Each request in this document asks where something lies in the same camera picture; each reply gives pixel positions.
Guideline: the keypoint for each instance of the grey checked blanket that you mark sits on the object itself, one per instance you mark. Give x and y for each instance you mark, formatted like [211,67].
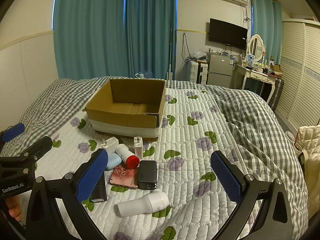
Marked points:
[250,129]

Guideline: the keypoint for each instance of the light blue earbud case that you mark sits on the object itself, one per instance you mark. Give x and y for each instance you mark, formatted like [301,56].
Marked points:
[113,161]

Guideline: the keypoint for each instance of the white pole by curtain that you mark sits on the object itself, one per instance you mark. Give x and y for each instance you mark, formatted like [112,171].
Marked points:
[169,59]

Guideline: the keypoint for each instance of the cream padded jacket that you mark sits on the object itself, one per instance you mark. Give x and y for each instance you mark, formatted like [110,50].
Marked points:
[307,139]

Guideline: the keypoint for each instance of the black wall television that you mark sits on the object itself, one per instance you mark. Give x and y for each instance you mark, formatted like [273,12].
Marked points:
[228,34]

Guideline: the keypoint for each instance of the pink box of clips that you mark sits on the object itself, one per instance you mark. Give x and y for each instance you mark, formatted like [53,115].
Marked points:
[125,177]

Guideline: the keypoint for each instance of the white louvred wardrobe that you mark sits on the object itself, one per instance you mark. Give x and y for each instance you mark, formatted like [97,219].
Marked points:
[299,61]

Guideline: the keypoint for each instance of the clear water jug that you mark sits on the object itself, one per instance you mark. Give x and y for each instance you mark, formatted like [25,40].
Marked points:
[144,75]

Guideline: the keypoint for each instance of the black power bank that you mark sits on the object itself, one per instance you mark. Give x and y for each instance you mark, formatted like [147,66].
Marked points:
[147,175]

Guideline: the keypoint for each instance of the grey small refrigerator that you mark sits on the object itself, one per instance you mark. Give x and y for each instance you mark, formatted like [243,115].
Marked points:
[220,70]

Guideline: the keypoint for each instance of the checked stool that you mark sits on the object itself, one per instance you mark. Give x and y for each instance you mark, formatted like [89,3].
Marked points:
[276,94]

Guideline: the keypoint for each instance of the white flashlight-shaped device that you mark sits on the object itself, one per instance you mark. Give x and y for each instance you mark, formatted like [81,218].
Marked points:
[149,203]

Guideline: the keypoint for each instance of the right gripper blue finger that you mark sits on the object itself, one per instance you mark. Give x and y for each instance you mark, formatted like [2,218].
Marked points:
[12,132]

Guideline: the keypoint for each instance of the white wall charger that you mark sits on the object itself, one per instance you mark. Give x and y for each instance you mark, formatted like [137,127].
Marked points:
[110,144]

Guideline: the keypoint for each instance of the white bottle red cap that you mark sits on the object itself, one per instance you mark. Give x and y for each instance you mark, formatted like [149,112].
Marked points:
[129,158]

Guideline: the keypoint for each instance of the oval vanity mirror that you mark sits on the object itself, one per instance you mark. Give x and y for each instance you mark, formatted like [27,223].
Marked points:
[256,48]

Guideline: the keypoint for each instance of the long black rectangular box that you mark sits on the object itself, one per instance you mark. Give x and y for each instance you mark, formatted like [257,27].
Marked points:
[99,193]

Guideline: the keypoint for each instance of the teal window curtain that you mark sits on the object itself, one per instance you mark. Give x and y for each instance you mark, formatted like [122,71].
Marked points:
[95,38]

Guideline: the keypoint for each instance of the white suitcase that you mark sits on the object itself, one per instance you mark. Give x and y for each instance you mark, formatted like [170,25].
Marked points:
[197,72]

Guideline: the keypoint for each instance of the brown cardboard box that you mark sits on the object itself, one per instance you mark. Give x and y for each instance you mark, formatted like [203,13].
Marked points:
[128,107]

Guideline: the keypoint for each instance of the teal right curtain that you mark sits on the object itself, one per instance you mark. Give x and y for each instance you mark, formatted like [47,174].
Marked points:
[268,23]

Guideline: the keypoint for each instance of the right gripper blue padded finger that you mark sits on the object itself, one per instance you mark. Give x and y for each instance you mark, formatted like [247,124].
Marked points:
[273,220]
[44,219]

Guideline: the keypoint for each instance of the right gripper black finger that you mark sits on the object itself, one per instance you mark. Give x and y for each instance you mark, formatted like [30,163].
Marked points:
[37,150]

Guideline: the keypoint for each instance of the person's hand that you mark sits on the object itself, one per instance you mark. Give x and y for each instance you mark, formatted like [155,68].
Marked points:
[13,204]

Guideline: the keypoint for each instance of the white dressing table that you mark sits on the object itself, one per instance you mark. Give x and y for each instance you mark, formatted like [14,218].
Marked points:
[252,74]

